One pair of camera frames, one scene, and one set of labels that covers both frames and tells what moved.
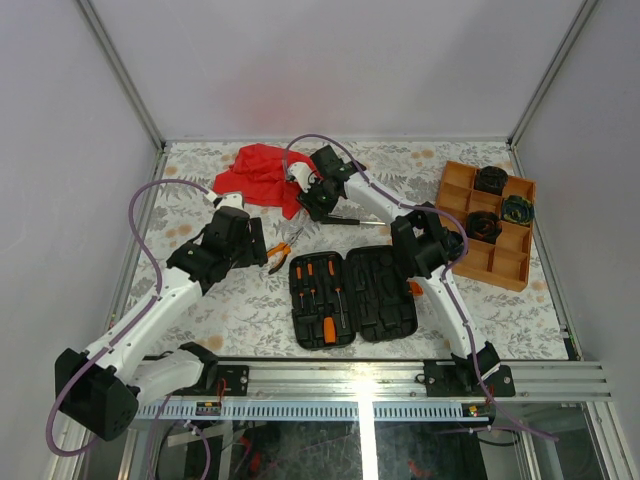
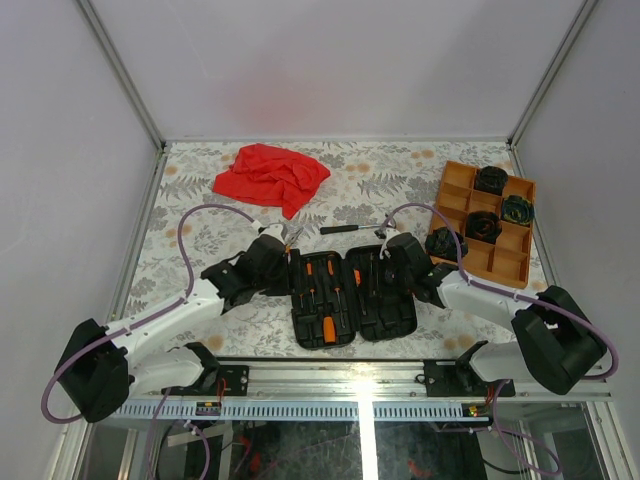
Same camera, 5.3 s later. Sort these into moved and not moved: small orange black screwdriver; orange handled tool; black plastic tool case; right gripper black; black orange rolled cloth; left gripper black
Moved: left gripper black; right gripper black
Not moved: black orange rolled cloth; orange handled tool; small orange black screwdriver; black plastic tool case
